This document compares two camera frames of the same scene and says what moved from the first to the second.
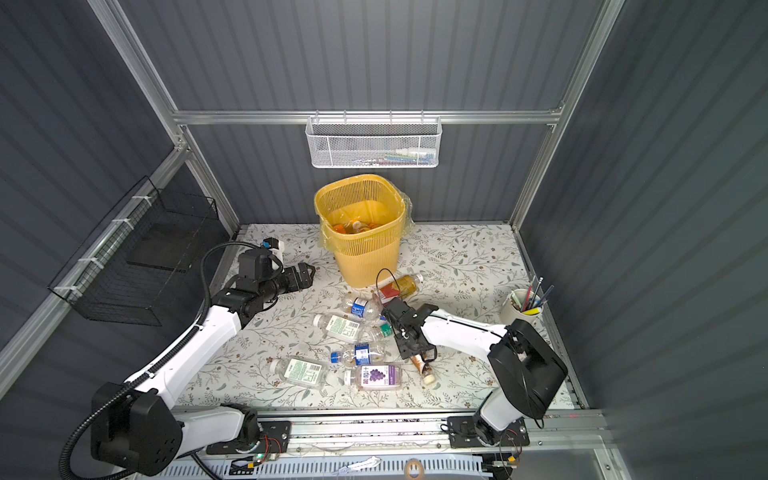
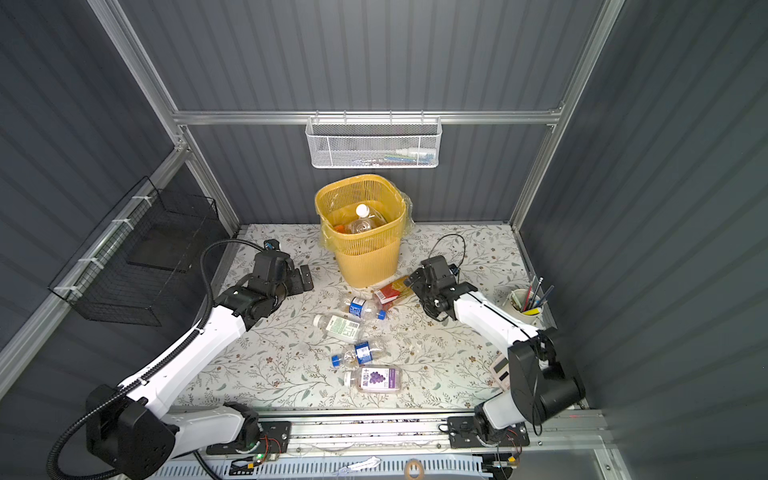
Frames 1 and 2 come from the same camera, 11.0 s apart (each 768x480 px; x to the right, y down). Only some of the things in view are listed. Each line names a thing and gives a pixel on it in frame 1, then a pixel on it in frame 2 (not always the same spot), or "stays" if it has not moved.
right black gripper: (403, 350) → (418, 285)
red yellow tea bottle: (400, 287) stays
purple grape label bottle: (374, 377) stays
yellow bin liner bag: (363, 213) stays
